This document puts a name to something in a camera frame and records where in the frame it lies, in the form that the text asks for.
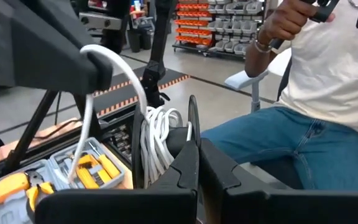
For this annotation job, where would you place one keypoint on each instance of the person's forearm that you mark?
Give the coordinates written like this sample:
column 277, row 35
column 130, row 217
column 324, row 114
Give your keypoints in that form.
column 256, row 60

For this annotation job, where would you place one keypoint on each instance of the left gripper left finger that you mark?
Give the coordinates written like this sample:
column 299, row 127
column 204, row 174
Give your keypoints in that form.
column 166, row 202

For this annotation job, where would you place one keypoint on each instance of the black white office chair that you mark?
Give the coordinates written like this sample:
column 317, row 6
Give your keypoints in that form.
column 244, row 79

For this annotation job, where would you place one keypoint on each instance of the grey tool case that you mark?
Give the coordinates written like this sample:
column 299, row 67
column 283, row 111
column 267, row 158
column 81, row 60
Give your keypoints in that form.
column 57, row 161

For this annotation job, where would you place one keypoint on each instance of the person's hand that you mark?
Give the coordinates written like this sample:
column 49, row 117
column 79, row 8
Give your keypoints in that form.
column 286, row 21

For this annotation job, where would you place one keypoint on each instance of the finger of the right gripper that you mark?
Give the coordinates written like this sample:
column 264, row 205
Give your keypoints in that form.
column 26, row 40
column 102, row 74

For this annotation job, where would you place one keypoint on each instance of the black waste bin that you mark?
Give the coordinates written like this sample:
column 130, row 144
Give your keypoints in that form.
column 140, row 37

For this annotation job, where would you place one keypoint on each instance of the person's torso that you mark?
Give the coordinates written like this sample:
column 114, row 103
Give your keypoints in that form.
column 331, row 68

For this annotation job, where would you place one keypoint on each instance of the black parts organizer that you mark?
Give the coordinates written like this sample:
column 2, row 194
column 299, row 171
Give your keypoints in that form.
column 120, row 140

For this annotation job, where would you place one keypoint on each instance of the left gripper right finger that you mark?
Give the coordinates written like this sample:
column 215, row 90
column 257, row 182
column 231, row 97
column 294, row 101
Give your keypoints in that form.
column 244, row 202

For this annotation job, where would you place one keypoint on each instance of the orange tape measure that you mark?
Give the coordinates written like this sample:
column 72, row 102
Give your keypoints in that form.
column 9, row 186

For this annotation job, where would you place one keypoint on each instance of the shelf with orange grey bins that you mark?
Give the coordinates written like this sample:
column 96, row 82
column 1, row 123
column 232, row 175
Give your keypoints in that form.
column 222, row 28

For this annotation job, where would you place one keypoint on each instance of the hazard striped floor mat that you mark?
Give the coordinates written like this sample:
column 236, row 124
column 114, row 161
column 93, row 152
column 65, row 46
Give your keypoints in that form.
column 120, row 96

